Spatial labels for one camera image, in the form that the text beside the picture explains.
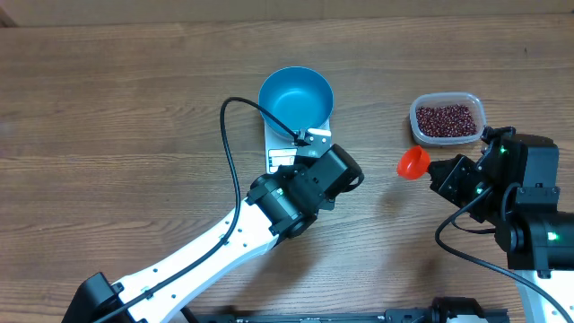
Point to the clear plastic food container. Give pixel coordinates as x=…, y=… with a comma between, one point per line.
x=442, y=99

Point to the blue plastic bowl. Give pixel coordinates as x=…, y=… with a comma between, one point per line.
x=298, y=96

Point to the red measuring scoop blue handle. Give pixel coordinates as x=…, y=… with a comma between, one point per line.
x=414, y=163

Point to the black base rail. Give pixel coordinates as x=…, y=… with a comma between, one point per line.
x=441, y=310

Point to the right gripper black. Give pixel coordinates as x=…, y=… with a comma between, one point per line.
x=455, y=175

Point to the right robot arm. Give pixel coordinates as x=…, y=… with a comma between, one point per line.
x=513, y=187

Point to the white digital kitchen scale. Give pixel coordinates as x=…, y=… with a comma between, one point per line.
x=281, y=151

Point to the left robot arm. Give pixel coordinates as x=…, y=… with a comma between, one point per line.
x=278, y=206

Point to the red adzuki beans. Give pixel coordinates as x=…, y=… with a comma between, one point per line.
x=446, y=121

